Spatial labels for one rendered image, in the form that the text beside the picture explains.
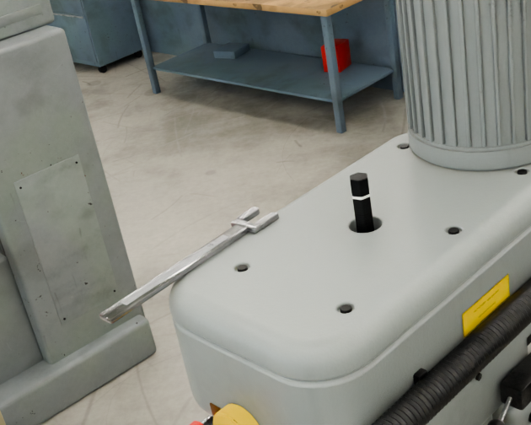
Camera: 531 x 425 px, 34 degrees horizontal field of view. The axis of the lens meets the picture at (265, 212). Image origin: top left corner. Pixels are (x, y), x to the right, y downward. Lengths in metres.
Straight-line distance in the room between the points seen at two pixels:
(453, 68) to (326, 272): 0.28
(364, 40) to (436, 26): 5.68
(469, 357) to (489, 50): 0.34
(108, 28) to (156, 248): 3.72
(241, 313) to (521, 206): 0.34
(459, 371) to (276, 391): 0.18
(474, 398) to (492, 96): 0.34
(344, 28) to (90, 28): 2.58
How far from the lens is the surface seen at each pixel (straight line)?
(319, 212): 1.01
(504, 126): 1.04
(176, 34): 8.36
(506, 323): 0.95
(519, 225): 0.98
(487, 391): 1.05
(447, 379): 0.88
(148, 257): 4.94
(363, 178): 0.93
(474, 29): 1.00
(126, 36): 8.48
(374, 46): 6.64
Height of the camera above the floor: 2.36
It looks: 27 degrees down
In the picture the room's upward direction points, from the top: 11 degrees counter-clockwise
